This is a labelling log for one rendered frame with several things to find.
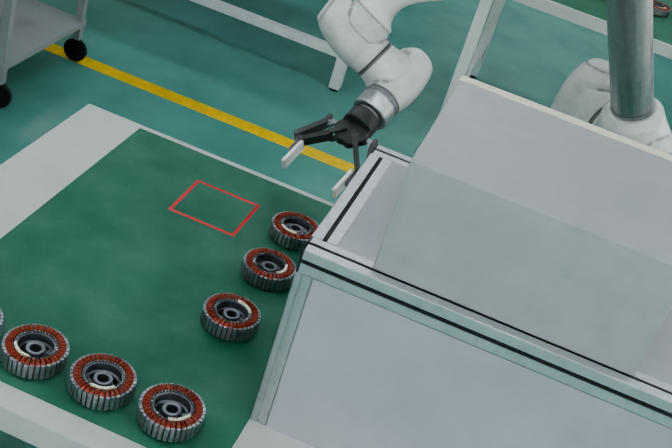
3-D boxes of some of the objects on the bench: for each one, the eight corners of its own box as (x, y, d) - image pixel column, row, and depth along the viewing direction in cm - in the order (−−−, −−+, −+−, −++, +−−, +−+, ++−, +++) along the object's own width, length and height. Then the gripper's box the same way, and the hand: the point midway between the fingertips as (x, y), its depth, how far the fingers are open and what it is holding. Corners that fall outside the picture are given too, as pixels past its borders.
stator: (230, 275, 221) (234, 260, 219) (257, 253, 230) (261, 239, 229) (276, 300, 218) (280, 285, 216) (301, 276, 228) (306, 262, 226)
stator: (288, 217, 246) (292, 204, 244) (327, 241, 242) (331, 228, 240) (258, 233, 237) (262, 219, 235) (298, 258, 233) (302, 244, 231)
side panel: (301, 334, 211) (346, 198, 195) (315, 340, 211) (361, 204, 195) (249, 419, 187) (295, 271, 171) (265, 426, 187) (312, 278, 171)
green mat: (139, 128, 263) (139, 127, 263) (370, 223, 254) (371, 222, 254) (-114, 329, 182) (-114, 328, 182) (213, 478, 174) (213, 477, 173)
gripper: (413, 152, 238) (355, 217, 229) (323, 102, 248) (264, 163, 238) (413, 130, 232) (354, 196, 223) (322, 80, 242) (261, 141, 232)
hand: (310, 175), depth 231 cm, fingers open, 13 cm apart
